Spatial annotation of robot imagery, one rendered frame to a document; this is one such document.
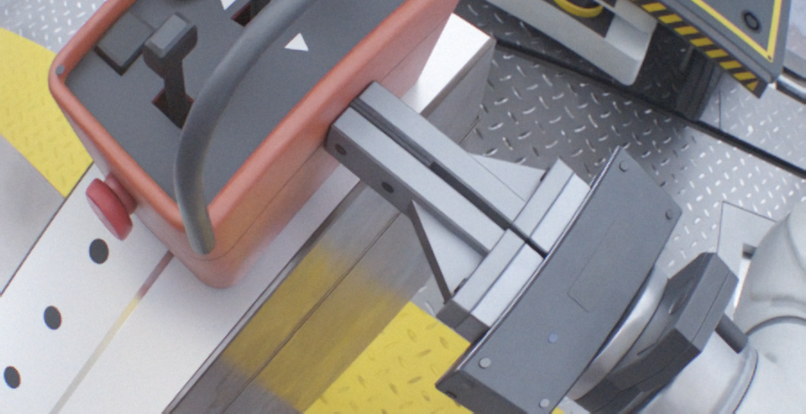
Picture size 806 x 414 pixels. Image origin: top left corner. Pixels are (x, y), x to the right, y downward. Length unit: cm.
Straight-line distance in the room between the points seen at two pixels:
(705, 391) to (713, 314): 6
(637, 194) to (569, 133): 91
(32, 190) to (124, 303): 50
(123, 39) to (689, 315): 29
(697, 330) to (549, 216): 12
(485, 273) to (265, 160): 10
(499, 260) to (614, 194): 6
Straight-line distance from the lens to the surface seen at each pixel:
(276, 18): 31
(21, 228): 97
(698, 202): 138
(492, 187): 42
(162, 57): 36
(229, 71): 30
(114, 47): 43
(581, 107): 137
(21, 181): 100
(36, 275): 52
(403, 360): 119
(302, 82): 41
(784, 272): 53
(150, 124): 41
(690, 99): 133
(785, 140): 156
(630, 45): 130
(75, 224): 52
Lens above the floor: 115
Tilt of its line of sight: 65 degrees down
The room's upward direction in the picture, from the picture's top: 9 degrees clockwise
